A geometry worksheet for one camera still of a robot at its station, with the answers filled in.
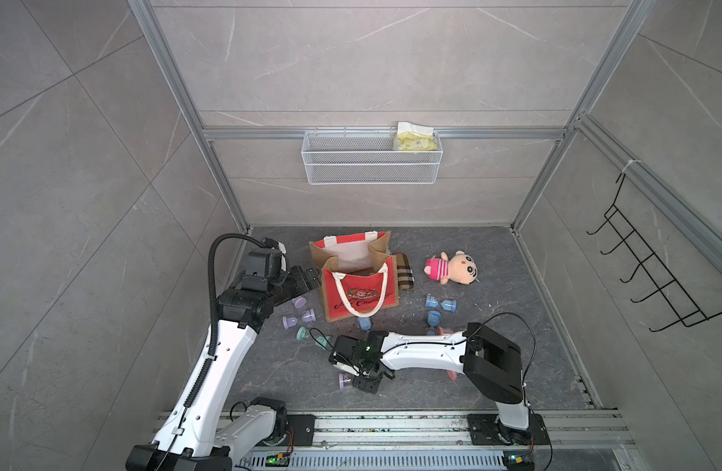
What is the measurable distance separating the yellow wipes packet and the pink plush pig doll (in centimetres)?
39

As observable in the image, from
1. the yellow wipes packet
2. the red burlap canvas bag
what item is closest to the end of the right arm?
the red burlap canvas bag

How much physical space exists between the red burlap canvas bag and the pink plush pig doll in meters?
0.16

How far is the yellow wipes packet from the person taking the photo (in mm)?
854

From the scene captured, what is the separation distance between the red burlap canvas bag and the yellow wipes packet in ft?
0.87

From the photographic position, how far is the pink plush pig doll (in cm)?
100

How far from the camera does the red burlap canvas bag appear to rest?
2.61 ft
